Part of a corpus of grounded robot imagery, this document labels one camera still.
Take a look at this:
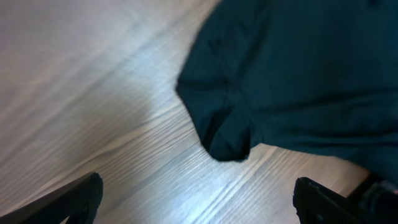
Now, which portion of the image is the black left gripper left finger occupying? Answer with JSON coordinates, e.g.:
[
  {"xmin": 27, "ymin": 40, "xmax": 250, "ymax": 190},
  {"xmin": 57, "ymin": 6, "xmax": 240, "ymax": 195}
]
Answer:
[{"xmin": 1, "ymin": 172, "xmax": 103, "ymax": 224}]

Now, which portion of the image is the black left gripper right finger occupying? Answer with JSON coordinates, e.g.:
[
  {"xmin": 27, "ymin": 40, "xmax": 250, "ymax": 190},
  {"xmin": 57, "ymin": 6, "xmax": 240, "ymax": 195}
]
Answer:
[{"xmin": 293, "ymin": 177, "xmax": 367, "ymax": 224}]

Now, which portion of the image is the dark teal t-shirt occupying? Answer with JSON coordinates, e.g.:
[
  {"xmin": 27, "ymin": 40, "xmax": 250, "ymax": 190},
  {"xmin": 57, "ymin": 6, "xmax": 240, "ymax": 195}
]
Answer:
[{"xmin": 176, "ymin": 0, "xmax": 397, "ymax": 182}]

